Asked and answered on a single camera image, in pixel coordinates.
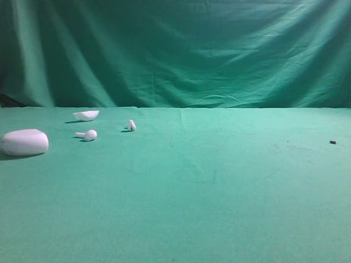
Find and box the white case lid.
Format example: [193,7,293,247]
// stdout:
[73,110,99,122]

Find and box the white earbud charging case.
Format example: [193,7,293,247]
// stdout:
[1,129,49,156]

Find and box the white earbud lying flat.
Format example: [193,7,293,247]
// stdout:
[75,129,98,141]

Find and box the white earbud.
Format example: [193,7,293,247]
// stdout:
[75,129,98,141]
[126,119,137,132]

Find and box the green backdrop cloth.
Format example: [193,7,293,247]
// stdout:
[1,1,350,108]

